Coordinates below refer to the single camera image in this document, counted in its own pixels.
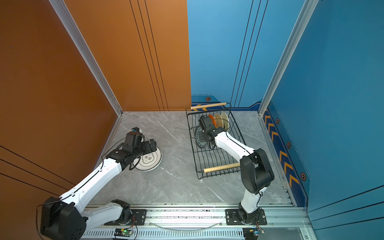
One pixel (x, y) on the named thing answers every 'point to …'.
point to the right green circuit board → (250, 233)
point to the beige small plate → (219, 120)
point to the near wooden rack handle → (221, 167)
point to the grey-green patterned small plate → (201, 145)
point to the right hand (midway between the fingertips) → (203, 134)
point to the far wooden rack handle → (208, 105)
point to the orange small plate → (213, 120)
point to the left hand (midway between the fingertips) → (150, 143)
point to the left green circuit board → (123, 232)
